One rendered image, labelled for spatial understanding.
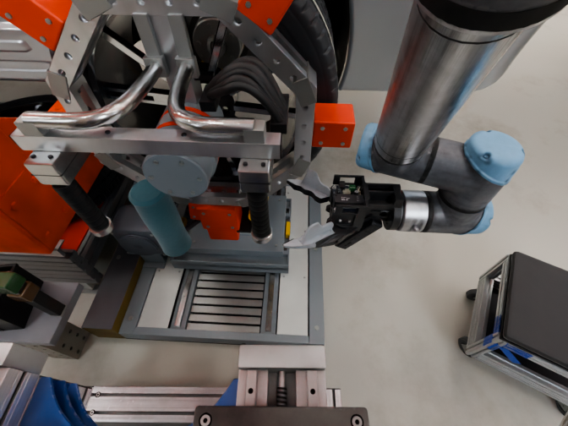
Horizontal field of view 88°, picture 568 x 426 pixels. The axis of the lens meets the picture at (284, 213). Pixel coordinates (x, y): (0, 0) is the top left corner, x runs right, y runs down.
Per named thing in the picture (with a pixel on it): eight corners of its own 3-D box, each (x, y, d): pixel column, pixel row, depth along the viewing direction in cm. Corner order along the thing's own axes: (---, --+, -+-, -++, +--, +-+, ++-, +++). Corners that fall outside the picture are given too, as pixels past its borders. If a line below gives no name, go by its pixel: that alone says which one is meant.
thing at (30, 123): (171, 74, 57) (151, 12, 48) (136, 140, 45) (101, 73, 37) (81, 73, 57) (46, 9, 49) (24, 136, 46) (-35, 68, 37)
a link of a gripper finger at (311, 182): (297, 155, 57) (337, 177, 53) (295, 177, 62) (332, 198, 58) (286, 164, 55) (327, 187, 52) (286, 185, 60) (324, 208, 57)
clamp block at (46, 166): (94, 150, 55) (78, 127, 51) (70, 186, 50) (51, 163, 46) (68, 150, 56) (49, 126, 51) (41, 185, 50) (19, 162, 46)
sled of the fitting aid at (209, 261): (291, 209, 150) (292, 197, 142) (288, 274, 129) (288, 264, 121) (193, 205, 152) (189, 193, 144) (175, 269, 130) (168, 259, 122)
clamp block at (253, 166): (274, 156, 54) (273, 133, 50) (270, 194, 49) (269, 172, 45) (247, 155, 55) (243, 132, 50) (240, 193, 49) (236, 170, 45)
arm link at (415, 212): (407, 207, 58) (417, 243, 53) (384, 206, 58) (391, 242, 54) (422, 181, 52) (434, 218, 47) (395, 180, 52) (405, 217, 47)
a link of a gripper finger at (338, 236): (305, 229, 52) (343, 208, 54) (304, 234, 53) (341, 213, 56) (321, 248, 49) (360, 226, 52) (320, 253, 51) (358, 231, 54)
